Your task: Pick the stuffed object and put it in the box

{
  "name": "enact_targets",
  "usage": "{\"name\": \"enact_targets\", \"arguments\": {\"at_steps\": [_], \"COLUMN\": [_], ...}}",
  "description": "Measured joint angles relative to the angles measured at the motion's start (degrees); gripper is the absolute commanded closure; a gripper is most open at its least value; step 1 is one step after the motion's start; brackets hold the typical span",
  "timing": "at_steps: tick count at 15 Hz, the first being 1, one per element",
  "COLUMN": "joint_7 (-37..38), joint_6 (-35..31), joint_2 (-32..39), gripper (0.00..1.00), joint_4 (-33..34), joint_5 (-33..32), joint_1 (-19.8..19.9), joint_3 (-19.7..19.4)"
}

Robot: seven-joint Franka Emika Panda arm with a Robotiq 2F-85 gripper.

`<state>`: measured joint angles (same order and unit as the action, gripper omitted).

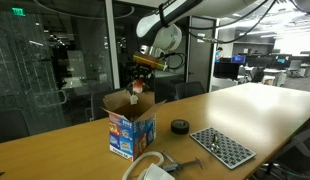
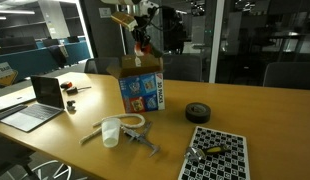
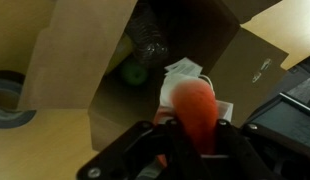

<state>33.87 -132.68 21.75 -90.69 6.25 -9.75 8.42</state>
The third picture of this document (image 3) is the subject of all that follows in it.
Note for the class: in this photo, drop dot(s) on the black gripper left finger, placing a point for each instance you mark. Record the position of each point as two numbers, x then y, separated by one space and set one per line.
135 150

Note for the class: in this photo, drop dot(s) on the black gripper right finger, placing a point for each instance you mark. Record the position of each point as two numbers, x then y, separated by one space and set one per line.
235 156

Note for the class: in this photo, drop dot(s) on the orange and white stuffed toy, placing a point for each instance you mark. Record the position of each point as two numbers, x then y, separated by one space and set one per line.
195 106

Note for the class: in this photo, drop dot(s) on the yellow object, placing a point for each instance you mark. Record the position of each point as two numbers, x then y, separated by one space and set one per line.
123 51

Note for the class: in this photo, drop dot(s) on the printed cardboard box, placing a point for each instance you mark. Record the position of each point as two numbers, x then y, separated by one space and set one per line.
75 56

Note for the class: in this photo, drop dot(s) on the silver open laptop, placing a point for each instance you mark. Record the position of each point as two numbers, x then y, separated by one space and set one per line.
290 120

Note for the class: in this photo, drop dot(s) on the green ball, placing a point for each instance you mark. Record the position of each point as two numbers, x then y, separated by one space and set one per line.
134 74

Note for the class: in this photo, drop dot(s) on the black tape roll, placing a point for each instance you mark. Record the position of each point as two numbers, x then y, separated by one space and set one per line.
10 113

